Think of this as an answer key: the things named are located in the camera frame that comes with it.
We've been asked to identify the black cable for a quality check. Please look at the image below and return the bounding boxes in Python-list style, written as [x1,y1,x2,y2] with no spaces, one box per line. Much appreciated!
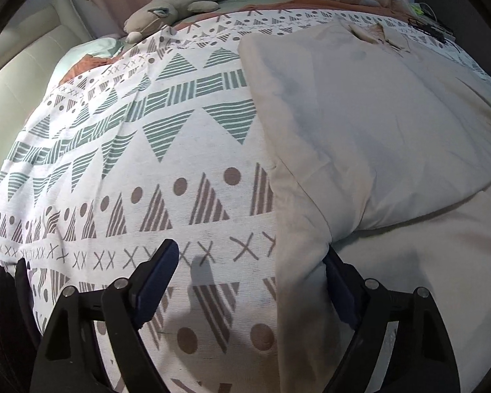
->
[409,14,459,46]

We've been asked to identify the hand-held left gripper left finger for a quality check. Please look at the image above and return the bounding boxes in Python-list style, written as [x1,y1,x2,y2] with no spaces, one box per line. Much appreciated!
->
[28,238,180,393]

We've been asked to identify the grey plush toy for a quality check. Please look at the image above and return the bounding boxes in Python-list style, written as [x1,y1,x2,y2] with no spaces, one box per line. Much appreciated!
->
[124,0,246,44]

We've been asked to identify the cream padded headboard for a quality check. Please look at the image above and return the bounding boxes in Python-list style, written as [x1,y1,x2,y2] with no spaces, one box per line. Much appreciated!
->
[0,0,97,197]

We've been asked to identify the patterned white blanket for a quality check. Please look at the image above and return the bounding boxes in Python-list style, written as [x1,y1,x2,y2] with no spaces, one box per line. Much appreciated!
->
[0,8,491,393]

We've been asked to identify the beige garment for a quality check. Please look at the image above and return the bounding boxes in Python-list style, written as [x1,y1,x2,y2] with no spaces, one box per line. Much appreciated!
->
[237,22,491,393]

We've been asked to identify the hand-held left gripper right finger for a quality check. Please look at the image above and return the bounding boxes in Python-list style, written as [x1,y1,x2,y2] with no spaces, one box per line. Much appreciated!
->
[322,250,461,393]

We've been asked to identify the mint green pillow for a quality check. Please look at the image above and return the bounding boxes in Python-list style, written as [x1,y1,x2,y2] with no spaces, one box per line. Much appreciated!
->
[51,37,121,84]

